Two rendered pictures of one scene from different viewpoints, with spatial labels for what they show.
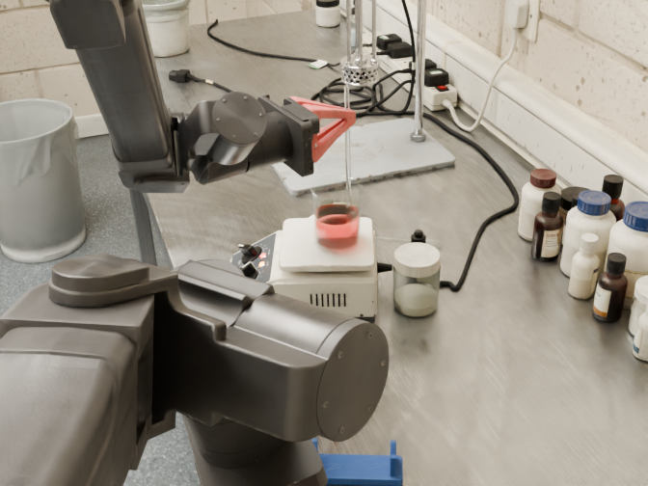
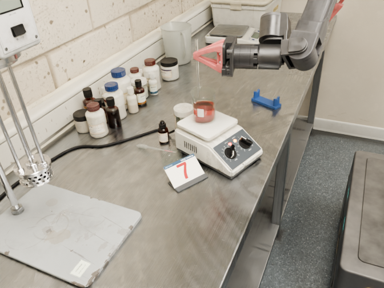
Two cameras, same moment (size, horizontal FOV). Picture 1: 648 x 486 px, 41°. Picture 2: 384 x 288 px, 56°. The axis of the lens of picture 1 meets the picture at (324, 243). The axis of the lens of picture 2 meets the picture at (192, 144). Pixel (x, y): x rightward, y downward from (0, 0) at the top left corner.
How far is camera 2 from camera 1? 1.64 m
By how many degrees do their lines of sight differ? 102
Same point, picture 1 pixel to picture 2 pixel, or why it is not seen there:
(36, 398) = not seen: outside the picture
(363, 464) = (263, 100)
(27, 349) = not seen: outside the picture
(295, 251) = (224, 122)
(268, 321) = not seen: outside the picture
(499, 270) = (139, 128)
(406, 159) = (56, 198)
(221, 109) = (279, 15)
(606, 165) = (59, 105)
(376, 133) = (19, 235)
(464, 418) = (222, 101)
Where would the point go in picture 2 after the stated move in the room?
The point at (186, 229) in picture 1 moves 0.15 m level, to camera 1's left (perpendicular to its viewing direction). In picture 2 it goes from (226, 226) to (290, 264)
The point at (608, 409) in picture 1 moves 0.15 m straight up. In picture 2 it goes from (186, 90) to (183, 50)
